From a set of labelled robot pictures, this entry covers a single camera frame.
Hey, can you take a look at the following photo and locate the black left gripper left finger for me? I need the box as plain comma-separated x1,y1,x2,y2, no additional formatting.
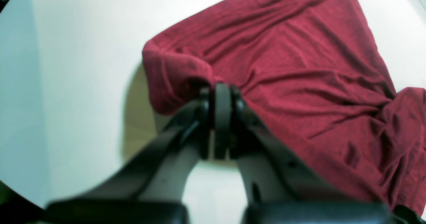
44,84,223,224

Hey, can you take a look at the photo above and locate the dark red t-shirt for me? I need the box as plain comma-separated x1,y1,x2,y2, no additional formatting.
142,0,426,215

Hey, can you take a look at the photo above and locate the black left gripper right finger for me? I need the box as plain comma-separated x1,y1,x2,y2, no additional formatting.
222,84,395,224

